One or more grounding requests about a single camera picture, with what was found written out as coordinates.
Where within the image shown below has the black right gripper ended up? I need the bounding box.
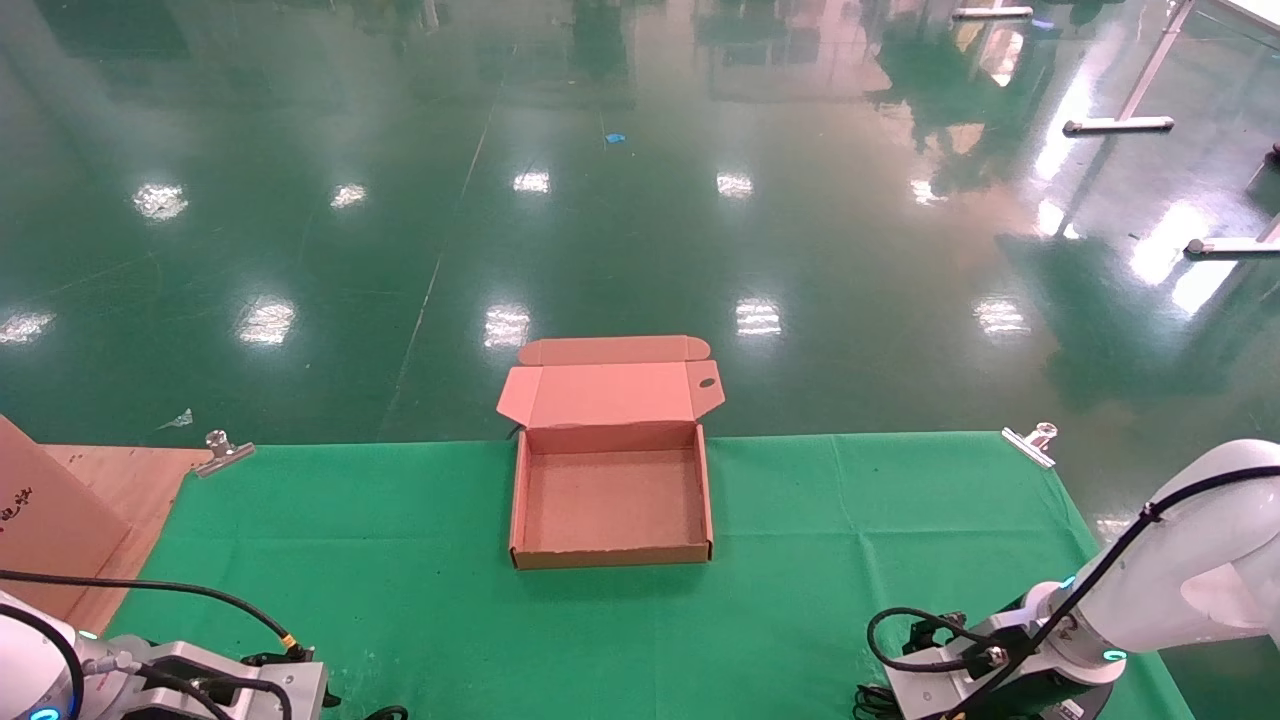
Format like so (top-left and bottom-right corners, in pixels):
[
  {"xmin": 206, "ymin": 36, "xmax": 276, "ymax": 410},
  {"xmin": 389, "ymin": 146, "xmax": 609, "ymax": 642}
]
[{"xmin": 985, "ymin": 668, "xmax": 1123, "ymax": 720}]

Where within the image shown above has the open brown cardboard box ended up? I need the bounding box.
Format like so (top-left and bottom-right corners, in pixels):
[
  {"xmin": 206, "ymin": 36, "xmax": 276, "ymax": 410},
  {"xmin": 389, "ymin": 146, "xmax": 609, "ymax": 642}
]
[{"xmin": 497, "ymin": 335, "xmax": 726, "ymax": 571}]

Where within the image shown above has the silver binder clip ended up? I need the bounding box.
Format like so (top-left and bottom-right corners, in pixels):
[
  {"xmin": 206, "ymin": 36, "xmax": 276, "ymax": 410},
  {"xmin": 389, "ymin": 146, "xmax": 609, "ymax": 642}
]
[
  {"xmin": 1001, "ymin": 422, "xmax": 1059, "ymax": 470},
  {"xmin": 194, "ymin": 430, "xmax": 256, "ymax": 479}
]

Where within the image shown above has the green table cloth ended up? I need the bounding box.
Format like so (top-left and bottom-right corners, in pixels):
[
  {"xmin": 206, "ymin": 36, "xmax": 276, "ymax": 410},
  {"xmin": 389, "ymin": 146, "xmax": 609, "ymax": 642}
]
[{"xmin": 105, "ymin": 432, "xmax": 1196, "ymax": 720}]

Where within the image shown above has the brown printed carton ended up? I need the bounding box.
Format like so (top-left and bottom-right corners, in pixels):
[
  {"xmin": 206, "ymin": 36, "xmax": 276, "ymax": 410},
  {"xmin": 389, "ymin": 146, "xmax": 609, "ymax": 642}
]
[{"xmin": 0, "ymin": 414, "xmax": 133, "ymax": 623}]

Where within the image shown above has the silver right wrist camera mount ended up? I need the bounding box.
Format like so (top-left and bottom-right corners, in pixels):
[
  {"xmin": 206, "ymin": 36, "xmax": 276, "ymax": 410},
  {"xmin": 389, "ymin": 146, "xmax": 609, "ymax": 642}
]
[{"xmin": 885, "ymin": 655, "xmax": 1006, "ymax": 720}]

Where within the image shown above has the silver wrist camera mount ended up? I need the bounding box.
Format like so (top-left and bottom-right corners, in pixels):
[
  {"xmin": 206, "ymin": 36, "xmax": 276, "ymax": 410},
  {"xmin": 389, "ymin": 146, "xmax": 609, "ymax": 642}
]
[
  {"xmin": 95, "ymin": 640, "xmax": 331, "ymax": 720},
  {"xmin": 885, "ymin": 655, "xmax": 1006, "ymax": 720}
]

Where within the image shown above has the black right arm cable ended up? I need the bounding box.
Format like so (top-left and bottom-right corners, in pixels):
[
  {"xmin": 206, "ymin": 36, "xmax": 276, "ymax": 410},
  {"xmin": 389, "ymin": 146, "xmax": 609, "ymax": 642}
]
[{"xmin": 866, "ymin": 464, "xmax": 1280, "ymax": 720}]

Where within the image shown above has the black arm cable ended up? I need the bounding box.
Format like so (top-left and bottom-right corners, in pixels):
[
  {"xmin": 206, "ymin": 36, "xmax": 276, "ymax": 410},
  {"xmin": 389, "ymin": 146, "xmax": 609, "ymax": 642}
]
[
  {"xmin": 866, "ymin": 464, "xmax": 1280, "ymax": 720},
  {"xmin": 0, "ymin": 568, "xmax": 306, "ymax": 720}
]

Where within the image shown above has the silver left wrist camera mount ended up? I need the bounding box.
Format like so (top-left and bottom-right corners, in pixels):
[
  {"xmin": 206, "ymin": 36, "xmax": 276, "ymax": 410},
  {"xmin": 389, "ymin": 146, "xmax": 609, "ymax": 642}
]
[{"xmin": 95, "ymin": 640, "xmax": 331, "ymax": 720}]

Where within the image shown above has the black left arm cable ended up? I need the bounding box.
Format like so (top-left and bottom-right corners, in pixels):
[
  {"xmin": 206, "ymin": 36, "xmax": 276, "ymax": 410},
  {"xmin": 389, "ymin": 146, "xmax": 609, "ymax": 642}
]
[{"xmin": 0, "ymin": 568, "xmax": 306, "ymax": 720}]

